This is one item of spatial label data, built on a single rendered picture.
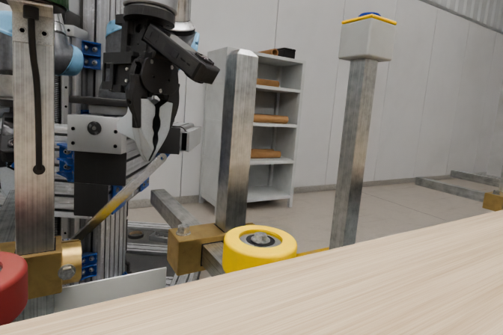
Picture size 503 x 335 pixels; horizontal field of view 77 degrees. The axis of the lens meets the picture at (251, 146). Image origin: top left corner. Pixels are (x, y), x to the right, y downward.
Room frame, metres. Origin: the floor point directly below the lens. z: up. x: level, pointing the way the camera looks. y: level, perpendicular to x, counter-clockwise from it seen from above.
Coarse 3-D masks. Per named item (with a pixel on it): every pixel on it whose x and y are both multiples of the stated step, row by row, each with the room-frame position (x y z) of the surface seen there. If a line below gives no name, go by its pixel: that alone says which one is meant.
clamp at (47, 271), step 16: (80, 240) 0.37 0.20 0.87; (32, 256) 0.32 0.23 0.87; (48, 256) 0.33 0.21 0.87; (64, 256) 0.34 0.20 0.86; (80, 256) 0.35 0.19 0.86; (32, 272) 0.32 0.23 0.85; (48, 272) 0.33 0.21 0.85; (64, 272) 0.33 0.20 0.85; (80, 272) 0.35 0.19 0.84; (32, 288) 0.32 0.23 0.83; (48, 288) 0.33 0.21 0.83
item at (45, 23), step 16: (0, 0) 0.30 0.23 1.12; (16, 0) 0.28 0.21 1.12; (32, 0) 0.29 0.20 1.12; (16, 16) 0.32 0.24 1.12; (32, 16) 0.29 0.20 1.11; (48, 16) 0.33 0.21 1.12; (16, 32) 0.32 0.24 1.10; (32, 32) 0.30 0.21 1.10; (48, 32) 0.33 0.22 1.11; (32, 48) 0.30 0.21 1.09; (32, 64) 0.31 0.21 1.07
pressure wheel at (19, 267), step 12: (0, 252) 0.26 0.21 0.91; (0, 264) 0.24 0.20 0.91; (12, 264) 0.24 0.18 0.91; (24, 264) 0.24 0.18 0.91; (0, 276) 0.22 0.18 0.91; (12, 276) 0.22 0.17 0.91; (24, 276) 0.23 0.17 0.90; (0, 288) 0.21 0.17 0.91; (12, 288) 0.22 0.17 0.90; (24, 288) 0.23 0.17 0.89; (0, 300) 0.21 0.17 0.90; (12, 300) 0.22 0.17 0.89; (24, 300) 0.23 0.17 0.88; (0, 312) 0.21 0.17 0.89; (12, 312) 0.22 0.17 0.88; (0, 324) 0.21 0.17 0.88
